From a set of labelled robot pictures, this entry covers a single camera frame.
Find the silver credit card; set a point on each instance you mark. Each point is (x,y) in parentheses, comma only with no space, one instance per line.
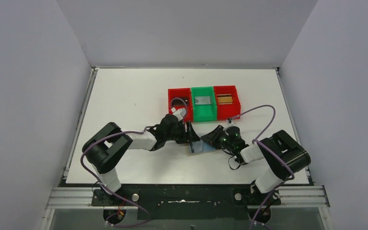
(202,100)
(196,147)

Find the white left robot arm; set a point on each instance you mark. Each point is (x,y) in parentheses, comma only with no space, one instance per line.
(107,147)

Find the right red bin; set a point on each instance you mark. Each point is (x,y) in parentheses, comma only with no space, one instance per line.
(227,110)

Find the gold credit card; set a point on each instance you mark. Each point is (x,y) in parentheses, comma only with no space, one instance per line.
(223,99)

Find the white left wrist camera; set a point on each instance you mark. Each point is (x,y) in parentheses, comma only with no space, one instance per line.
(179,113)

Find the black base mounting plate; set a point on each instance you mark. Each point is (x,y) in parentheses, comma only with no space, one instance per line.
(186,202)

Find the green middle bin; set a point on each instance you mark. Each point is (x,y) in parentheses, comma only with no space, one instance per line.
(204,113)

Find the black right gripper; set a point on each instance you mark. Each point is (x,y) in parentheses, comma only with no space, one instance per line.
(212,138)

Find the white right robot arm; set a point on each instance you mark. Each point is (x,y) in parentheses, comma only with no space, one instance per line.
(283,154)

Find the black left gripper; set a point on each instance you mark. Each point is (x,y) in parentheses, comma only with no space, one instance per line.
(185,132)

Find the black credit card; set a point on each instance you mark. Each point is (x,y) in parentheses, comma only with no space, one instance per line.
(179,101)

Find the beige card holder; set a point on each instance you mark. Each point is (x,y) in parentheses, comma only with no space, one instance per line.
(207,149)

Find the red bin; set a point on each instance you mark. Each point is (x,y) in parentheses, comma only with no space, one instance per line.
(182,92)
(227,110)

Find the left red bin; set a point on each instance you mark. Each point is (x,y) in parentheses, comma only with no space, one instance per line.
(182,92)

